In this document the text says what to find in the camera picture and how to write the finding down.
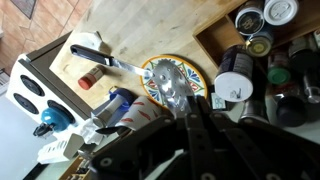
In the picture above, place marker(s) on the wooden spice tray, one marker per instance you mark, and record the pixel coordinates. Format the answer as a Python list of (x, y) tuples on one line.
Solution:
[(216, 40)]

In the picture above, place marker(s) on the silver cylindrical holder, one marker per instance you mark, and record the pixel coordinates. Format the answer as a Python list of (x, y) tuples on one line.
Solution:
[(106, 111)]

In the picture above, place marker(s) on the dark tall spice bottle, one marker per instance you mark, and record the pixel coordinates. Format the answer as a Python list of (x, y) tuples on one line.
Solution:
[(301, 53)]

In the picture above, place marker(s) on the white stove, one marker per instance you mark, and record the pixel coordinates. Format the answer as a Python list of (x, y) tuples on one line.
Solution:
[(23, 70)]

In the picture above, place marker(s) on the large dark jar white lid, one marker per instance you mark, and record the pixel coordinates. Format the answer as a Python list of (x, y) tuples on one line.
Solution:
[(233, 76)]

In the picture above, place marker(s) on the olive-lid small jar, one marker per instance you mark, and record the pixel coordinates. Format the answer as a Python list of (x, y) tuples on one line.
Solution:
[(259, 45)]

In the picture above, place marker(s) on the red-lid spice jar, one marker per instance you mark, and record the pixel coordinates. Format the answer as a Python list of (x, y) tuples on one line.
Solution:
[(90, 78)]

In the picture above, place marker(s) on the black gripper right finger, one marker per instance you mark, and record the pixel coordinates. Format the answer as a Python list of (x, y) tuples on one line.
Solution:
[(233, 146)]

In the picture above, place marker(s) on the black-lid round jar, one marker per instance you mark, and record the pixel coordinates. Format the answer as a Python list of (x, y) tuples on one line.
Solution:
[(291, 111)]

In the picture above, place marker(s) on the white-lid spice jar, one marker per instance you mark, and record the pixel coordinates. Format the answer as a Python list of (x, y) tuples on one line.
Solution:
[(280, 11)]

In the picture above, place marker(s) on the silver metal can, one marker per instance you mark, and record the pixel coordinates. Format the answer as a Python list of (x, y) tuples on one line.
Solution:
[(251, 111)]

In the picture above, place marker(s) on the colourful painted plate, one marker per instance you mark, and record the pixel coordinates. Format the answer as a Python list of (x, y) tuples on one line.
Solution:
[(195, 78)]

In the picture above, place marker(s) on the white plastic package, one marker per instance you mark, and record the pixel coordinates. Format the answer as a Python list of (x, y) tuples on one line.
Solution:
[(56, 150)]

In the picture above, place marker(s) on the green-lid spice jar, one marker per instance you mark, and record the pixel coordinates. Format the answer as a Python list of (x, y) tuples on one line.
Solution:
[(278, 74)]

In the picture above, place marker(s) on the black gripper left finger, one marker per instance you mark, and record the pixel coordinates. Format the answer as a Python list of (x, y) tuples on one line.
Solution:
[(195, 133)]

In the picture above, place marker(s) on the black utensil head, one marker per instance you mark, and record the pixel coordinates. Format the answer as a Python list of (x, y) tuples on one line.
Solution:
[(108, 129)]

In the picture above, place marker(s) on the black-lid jar gold logo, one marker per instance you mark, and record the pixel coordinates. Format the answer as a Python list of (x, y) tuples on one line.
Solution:
[(249, 20)]

